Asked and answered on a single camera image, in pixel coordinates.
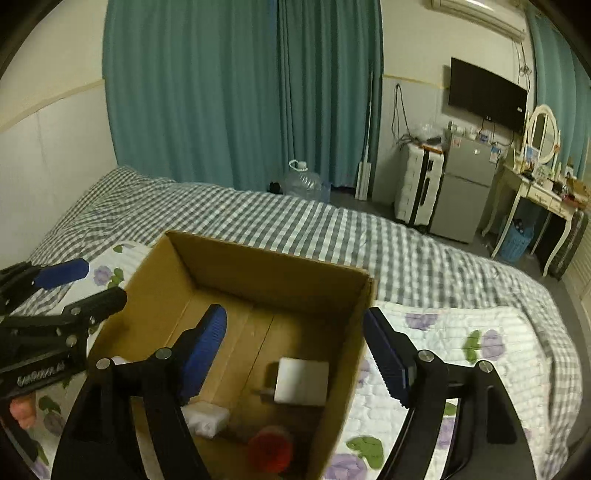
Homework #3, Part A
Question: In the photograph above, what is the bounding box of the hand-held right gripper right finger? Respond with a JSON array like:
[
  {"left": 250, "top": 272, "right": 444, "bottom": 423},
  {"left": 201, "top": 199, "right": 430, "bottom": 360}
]
[{"left": 362, "top": 307, "right": 539, "bottom": 480}]

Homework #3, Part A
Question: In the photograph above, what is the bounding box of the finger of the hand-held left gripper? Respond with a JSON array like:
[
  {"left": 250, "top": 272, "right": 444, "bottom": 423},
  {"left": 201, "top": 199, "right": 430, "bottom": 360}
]
[
  {"left": 0, "top": 258, "right": 89, "bottom": 308},
  {"left": 0, "top": 288, "right": 128, "bottom": 352}
]

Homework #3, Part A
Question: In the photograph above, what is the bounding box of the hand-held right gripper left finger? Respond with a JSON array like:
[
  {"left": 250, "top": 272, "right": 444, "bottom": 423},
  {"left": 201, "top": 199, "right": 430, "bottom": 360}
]
[{"left": 50, "top": 304, "right": 228, "bottom": 480}]

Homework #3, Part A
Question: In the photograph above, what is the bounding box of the brown cardboard box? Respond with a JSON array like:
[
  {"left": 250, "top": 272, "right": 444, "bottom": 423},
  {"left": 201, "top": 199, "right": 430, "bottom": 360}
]
[{"left": 87, "top": 230, "right": 378, "bottom": 480}]

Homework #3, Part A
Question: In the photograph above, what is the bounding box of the person's left hand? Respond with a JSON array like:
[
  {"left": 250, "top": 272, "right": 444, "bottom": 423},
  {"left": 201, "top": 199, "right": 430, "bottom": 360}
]
[{"left": 9, "top": 396, "right": 38, "bottom": 428}]

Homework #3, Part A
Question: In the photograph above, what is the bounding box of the white floral quilt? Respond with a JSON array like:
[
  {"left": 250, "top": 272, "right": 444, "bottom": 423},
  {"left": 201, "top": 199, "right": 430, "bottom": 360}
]
[{"left": 0, "top": 240, "right": 540, "bottom": 480}]

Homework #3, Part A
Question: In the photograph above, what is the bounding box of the white crumpled cloth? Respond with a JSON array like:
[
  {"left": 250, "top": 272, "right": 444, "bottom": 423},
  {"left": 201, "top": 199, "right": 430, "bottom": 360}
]
[{"left": 180, "top": 401, "right": 230, "bottom": 437}]

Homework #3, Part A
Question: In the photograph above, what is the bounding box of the white rectangular box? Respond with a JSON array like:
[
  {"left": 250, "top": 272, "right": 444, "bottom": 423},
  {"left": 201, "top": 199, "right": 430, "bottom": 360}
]
[{"left": 274, "top": 357, "right": 330, "bottom": 407}]

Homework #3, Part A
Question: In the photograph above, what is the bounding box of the red round container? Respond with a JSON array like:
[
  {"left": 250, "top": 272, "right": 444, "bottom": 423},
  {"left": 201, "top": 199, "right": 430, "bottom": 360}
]
[{"left": 248, "top": 425, "right": 294, "bottom": 472}]

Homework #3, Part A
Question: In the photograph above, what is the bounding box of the checked grey bedsheet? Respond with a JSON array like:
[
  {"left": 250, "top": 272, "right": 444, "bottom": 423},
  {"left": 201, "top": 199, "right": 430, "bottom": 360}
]
[{"left": 28, "top": 165, "right": 583, "bottom": 416}]

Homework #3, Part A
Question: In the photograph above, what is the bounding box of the blue plastic basket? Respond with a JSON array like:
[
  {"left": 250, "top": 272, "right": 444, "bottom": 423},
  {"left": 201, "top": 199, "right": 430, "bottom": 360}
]
[{"left": 499, "top": 217, "right": 537, "bottom": 265}]

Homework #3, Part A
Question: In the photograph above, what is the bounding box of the white ribbed suitcase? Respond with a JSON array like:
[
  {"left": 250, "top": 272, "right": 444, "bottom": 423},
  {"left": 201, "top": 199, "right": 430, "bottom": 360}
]
[{"left": 394, "top": 142, "right": 447, "bottom": 228}]

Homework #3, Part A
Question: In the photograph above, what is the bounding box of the white flat mop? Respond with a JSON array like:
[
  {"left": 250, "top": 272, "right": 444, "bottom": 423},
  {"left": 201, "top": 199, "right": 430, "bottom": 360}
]
[{"left": 355, "top": 69, "right": 376, "bottom": 200}]

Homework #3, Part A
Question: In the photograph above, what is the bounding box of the silver small fridge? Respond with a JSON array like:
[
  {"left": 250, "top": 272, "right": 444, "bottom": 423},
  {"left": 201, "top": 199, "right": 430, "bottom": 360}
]
[{"left": 428, "top": 134, "right": 500, "bottom": 244}]

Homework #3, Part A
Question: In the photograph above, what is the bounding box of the clear large water jug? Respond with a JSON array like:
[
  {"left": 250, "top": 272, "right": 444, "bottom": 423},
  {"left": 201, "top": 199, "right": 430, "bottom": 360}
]
[{"left": 283, "top": 159, "right": 331, "bottom": 204}]

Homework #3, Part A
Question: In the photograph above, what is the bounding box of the dark ribbed suitcase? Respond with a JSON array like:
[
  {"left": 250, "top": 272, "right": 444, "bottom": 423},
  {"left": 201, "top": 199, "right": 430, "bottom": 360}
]
[{"left": 549, "top": 207, "right": 586, "bottom": 283}]

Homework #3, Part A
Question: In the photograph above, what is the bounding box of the wide teal curtain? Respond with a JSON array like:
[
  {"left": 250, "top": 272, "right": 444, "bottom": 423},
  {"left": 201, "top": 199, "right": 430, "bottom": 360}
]
[{"left": 104, "top": 0, "right": 283, "bottom": 193}]

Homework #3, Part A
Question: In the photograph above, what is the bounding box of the cream dressing table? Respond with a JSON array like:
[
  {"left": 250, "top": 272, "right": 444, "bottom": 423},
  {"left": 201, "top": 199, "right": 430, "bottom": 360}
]
[{"left": 481, "top": 161, "right": 583, "bottom": 278}]

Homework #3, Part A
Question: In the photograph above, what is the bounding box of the clear plastic bag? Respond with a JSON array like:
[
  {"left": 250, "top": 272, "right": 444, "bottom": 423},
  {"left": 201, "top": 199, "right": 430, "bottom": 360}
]
[{"left": 410, "top": 121, "right": 448, "bottom": 147}]

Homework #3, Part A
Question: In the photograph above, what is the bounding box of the group of cosmetic bottles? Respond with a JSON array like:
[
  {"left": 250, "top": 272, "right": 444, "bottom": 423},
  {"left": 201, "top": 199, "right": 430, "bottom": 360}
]
[{"left": 508, "top": 148, "right": 591, "bottom": 204}]

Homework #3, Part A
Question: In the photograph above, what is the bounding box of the oval white-framed mirror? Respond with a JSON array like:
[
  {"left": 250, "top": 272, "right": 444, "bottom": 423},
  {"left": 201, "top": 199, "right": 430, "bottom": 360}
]
[{"left": 525, "top": 104, "right": 562, "bottom": 169}]

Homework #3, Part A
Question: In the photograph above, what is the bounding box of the narrow teal curtain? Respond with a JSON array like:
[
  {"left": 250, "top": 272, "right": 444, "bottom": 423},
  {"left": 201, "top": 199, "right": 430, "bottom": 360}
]
[{"left": 526, "top": 7, "right": 591, "bottom": 178}]

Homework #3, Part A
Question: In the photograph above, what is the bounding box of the white air conditioner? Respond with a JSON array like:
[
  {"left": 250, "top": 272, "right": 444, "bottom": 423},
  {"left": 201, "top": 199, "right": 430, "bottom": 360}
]
[{"left": 431, "top": 0, "right": 528, "bottom": 41}]

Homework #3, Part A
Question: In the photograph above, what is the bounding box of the dark hanging cable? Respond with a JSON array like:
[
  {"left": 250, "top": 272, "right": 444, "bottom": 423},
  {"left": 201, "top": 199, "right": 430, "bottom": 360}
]
[{"left": 392, "top": 83, "right": 413, "bottom": 149}]

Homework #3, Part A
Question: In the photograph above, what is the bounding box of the black wall television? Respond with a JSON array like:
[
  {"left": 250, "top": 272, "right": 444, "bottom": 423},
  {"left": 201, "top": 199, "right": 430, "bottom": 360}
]
[{"left": 449, "top": 56, "right": 528, "bottom": 133}]

